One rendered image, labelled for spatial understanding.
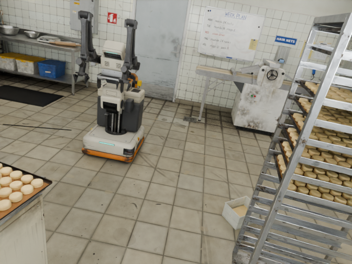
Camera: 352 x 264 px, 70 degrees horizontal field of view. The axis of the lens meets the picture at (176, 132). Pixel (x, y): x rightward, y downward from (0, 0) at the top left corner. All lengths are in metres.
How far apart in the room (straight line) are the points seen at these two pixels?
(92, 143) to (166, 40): 3.01
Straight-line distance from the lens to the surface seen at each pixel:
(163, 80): 5.55
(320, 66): 1.57
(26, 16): 6.51
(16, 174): 1.44
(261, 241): 1.47
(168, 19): 5.41
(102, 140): 3.09
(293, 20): 5.54
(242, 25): 5.35
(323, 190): 1.47
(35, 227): 1.50
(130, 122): 3.23
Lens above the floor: 1.72
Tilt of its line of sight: 24 degrees down
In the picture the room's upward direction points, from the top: 10 degrees clockwise
